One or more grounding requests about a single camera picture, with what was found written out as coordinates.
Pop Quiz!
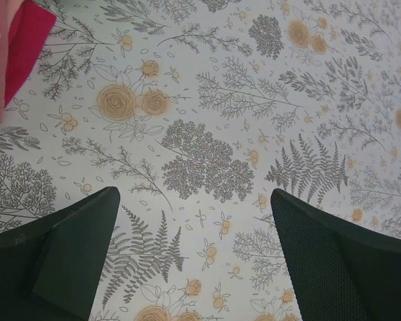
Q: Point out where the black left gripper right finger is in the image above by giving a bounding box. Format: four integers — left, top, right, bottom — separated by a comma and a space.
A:
271, 189, 401, 320

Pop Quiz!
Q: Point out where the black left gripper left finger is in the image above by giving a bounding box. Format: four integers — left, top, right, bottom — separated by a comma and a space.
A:
0, 187, 120, 320

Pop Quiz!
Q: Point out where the floral patterned table mat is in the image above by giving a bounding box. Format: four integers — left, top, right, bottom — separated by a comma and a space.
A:
0, 1, 401, 320

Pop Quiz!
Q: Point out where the magenta folded t shirt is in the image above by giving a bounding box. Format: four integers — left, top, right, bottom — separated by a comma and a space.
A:
0, 0, 56, 123

